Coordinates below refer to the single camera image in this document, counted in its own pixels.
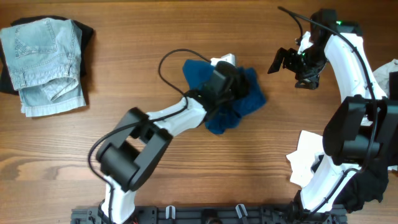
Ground folded black garment under jeans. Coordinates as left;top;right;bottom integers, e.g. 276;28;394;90
1;16;94;95

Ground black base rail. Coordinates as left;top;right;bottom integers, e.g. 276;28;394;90
70;204;348;224

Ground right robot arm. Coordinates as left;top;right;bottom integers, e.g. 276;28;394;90
269;9;397;220

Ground white t-shirt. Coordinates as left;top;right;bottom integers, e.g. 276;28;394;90
286;59;397;188

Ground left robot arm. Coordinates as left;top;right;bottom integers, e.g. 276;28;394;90
94;61;249;223

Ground blue polo shirt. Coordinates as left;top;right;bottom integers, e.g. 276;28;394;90
182;60;266;134

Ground folded light blue jeans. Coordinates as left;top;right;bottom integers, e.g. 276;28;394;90
1;18;86;117

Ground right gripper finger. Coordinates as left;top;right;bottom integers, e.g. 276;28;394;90
295;79;319;90
267;48;288;74

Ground black garment at right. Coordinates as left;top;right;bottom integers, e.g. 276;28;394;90
310;71;398;214

